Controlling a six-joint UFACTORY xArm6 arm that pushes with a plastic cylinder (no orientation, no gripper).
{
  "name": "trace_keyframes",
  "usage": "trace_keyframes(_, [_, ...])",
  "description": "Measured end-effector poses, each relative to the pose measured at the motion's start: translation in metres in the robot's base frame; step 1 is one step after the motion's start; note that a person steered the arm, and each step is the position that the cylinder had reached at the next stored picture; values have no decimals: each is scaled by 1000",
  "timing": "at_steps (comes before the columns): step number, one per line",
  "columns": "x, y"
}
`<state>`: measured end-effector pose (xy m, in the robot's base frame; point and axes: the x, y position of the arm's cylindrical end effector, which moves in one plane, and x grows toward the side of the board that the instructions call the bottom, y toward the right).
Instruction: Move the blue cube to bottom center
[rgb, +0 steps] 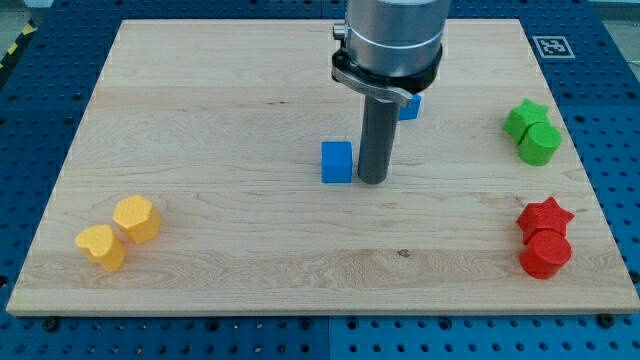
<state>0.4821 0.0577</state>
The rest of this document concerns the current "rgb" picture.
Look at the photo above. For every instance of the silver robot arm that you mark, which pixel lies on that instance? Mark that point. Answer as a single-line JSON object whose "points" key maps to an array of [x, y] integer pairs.
{"points": [[393, 38]]}

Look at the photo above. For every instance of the yellow heart block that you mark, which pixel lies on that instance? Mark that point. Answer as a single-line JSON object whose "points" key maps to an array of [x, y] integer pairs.
{"points": [[101, 245]]}

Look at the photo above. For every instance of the blue block behind rod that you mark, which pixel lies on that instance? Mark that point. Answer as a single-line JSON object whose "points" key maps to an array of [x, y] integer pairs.
{"points": [[411, 111]]}

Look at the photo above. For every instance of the white fiducial marker tag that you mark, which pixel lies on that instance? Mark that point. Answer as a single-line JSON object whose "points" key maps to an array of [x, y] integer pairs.
{"points": [[553, 47]]}

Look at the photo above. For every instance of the green cylinder block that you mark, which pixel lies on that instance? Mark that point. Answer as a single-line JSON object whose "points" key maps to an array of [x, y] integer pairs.
{"points": [[539, 144]]}

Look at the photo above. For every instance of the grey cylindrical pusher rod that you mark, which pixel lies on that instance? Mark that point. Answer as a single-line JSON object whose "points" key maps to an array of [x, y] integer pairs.
{"points": [[377, 137]]}

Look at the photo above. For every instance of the blue cube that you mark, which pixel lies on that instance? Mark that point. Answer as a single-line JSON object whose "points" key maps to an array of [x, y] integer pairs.
{"points": [[336, 162]]}

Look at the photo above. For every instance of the black clamp with metal lever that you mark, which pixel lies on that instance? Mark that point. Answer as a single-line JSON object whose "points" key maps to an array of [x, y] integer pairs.
{"points": [[398, 90]]}

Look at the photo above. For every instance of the yellow hexagon block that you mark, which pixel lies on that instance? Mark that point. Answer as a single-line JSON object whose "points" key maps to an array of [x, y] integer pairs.
{"points": [[137, 218]]}

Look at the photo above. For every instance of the red star block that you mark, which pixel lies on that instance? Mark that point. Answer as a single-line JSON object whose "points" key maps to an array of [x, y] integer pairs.
{"points": [[546, 215]]}

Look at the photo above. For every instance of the red cylinder block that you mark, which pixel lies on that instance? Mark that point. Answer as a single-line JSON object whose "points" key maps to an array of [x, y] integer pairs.
{"points": [[545, 254]]}

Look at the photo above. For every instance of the wooden board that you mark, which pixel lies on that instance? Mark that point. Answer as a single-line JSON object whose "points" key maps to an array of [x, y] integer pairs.
{"points": [[219, 123]]}

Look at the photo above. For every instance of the green star block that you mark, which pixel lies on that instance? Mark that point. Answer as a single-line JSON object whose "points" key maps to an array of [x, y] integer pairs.
{"points": [[522, 117]]}

